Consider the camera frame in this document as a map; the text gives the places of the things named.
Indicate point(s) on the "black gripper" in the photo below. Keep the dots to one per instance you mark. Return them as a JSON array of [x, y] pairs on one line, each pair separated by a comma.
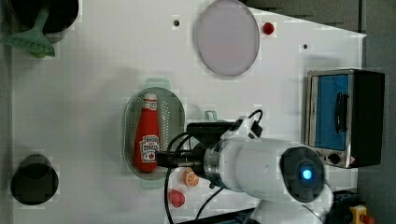
[[208, 135]]

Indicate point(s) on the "red plush ketchup bottle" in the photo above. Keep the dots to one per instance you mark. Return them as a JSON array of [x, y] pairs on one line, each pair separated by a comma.
[[147, 138]]

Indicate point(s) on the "green mug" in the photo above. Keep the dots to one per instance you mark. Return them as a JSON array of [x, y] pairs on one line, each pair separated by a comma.
[[211, 115]]

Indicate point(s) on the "orange slice toy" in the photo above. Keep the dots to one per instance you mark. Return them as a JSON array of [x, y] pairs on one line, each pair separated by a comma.
[[189, 178]]

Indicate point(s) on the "red strawberry toy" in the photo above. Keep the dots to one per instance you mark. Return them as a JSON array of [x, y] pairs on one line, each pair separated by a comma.
[[176, 198]]

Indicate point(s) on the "grey round plate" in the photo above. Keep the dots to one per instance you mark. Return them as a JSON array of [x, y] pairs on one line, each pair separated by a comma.
[[227, 37]]

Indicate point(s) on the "small red tomato toy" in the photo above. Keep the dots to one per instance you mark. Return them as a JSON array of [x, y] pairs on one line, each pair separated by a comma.
[[268, 28]]

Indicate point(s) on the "silver toaster oven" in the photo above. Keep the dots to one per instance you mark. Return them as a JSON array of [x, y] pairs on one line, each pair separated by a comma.
[[344, 116]]

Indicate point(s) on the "black cup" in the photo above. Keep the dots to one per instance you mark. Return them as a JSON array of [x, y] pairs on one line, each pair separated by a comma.
[[35, 181]]

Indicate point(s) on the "yellow red emergency button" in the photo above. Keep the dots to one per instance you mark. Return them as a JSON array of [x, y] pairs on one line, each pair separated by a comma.
[[360, 216]]

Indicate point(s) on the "black pot top left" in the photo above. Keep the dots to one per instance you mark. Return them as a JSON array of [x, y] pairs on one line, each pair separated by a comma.
[[62, 14]]

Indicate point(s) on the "green spatula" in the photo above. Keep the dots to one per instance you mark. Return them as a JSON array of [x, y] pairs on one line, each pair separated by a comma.
[[34, 39]]

